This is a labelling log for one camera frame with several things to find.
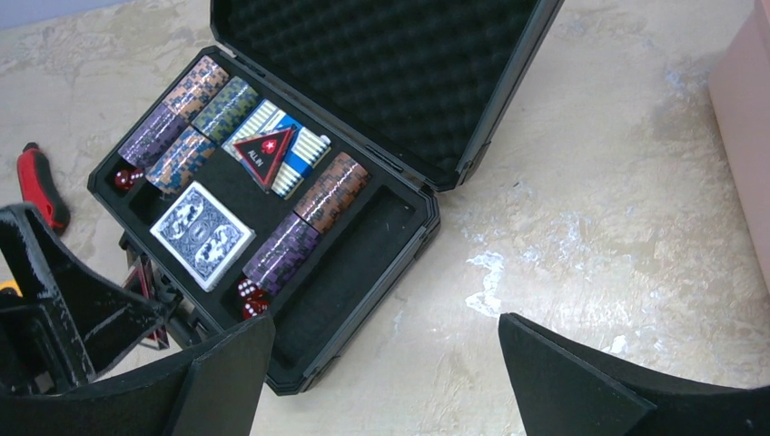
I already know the orange purple poker chip stack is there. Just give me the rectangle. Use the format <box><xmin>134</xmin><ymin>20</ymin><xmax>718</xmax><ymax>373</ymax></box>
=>
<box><xmin>163</xmin><ymin>55</ymin><xmax>230</xmax><ymax>122</ymax></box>

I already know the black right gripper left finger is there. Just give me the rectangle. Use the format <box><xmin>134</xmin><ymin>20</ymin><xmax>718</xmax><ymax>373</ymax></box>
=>
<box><xmin>1</xmin><ymin>315</ymin><xmax>275</xmax><ymax>435</ymax></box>

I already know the red black utility knife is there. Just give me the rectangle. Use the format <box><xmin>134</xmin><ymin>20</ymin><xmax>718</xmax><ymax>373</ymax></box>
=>
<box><xmin>16</xmin><ymin>142</ymin><xmax>71</xmax><ymax>236</ymax></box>

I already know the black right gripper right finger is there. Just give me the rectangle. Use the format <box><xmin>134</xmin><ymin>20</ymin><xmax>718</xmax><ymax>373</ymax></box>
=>
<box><xmin>499</xmin><ymin>313</ymin><xmax>769</xmax><ymax>435</ymax></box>

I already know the triangular dealer button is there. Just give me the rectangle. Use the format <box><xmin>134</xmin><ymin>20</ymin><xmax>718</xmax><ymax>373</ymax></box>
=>
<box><xmin>123</xmin><ymin>254</ymin><xmax>170</xmax><ymax>351</ymax></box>
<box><xmin>234</xmin><ymin>124</ymin><xmax>297</xmax><ymax>193</ymax></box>

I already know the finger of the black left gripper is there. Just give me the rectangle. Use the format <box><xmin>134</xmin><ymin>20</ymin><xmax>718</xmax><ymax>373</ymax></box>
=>
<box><xmin>1</xmin><ymin>203</ymin><xmax>165</xmax><ymax>391</ymax></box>

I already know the green poker chip stack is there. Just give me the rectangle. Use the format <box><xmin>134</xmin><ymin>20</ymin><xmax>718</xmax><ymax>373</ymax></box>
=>
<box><xmin>192</xmin><ymin>76</ymin><xmax>260</xmax><ymax>145</ymax></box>

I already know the blue orange poker chip stack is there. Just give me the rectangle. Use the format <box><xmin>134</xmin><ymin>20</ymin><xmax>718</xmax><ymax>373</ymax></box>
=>
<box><xmin>145</xmin><ymin>126</ymin><xmax>217</xmax><ymax>194</ymax></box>

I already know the red die in case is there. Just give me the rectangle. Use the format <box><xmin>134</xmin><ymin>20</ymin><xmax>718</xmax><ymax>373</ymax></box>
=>
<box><xmin>114</xmin><ymin>168</ymin><xmax>144</xmax><ymax>192</ymax></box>

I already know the translucent pink storage bin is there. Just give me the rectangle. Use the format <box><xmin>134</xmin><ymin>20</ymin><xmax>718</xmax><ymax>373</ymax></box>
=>
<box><xmin>708</xmin><ymin>1</ymin><xmax>769</xmax><ymax>282</ymax></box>

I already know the black poker set case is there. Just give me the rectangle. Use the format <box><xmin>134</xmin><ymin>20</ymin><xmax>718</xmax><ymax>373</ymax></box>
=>
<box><xmin>88</xmin><ymin>1</ymin><xmax>561</xmax><ymax>395</ymax></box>

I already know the blue boxed card deck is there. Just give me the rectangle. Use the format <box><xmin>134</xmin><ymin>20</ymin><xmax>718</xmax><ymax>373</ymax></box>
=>
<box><xmin>222</xmin><ymin>99</ymin><xmax>331</xmax><ymax>199</ymax></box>

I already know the blue backed playing card deck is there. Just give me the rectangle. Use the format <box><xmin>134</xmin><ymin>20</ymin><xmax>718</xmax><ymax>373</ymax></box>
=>
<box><xmin>150</xmin><ymin>182</ymin><xmax>256</xmax><ymax>292</ymax></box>

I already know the yellow tape measure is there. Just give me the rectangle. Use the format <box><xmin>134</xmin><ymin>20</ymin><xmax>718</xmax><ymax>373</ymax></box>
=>
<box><xmin>0</xmin><ymin>280</ymin><xmax>23</xmax><ymax>297</ymax></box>

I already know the red translucent die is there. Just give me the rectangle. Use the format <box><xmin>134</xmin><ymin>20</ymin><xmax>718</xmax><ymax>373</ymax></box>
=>
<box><xmin>242</xmin><ymin>297</ymin><xmax>270</xmax><ymax>320</ymax></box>
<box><xmin>237</xmin><ymin>279</ymin><xmax>264</xmax><ymax>300</ymax></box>

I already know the grey purple poker chip stack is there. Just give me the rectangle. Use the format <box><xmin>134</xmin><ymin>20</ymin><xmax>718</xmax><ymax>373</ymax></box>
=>
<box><xmin>242</xmin><ymin>213</ymin><xmax>321</xmax><ymax>295</ymax></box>

